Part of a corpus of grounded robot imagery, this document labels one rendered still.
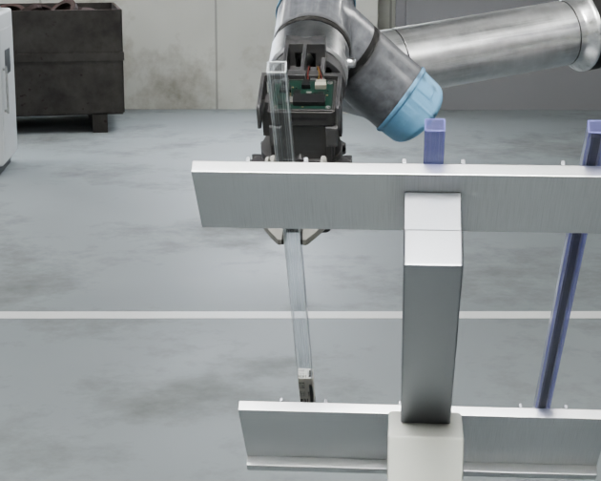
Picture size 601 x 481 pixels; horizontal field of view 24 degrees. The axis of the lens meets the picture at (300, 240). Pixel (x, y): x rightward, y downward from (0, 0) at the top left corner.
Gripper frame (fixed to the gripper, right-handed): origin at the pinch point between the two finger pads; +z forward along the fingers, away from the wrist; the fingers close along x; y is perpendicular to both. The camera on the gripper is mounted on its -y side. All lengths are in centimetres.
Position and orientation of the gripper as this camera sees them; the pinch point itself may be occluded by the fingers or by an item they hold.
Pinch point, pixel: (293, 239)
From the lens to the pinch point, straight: 115.3
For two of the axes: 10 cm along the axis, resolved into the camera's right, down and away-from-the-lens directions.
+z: -0.7, 6.6, -7.5
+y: -0.3, -7.5, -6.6
